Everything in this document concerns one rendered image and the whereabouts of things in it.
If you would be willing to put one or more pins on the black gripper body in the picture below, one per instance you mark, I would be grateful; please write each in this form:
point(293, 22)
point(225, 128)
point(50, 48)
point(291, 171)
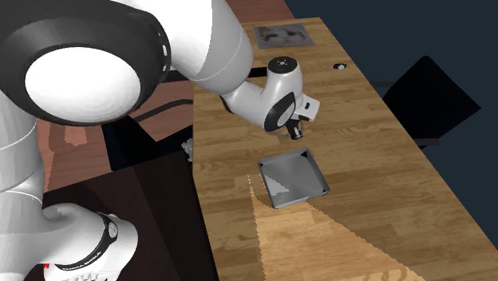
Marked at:
point(295, 129)

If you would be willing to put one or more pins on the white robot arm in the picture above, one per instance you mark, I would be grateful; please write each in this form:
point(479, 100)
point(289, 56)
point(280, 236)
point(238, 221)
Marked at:
point(81, 83)

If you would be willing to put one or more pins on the grey square tray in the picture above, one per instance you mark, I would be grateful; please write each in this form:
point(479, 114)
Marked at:
point(293, 181)

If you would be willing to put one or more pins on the small black white object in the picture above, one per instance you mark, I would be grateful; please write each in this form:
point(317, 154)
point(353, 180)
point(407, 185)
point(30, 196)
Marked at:
point(339, 66)

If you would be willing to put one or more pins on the grey cat picture mat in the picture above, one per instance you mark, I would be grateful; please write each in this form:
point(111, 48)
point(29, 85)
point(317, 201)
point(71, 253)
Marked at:
point(283, 36)

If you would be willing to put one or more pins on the wooden table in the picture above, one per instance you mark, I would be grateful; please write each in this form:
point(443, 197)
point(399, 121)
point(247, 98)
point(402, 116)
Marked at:
point(373, 186)

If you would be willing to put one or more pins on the dark robot stand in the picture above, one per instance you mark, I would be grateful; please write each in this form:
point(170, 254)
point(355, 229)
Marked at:
point(167, 218)

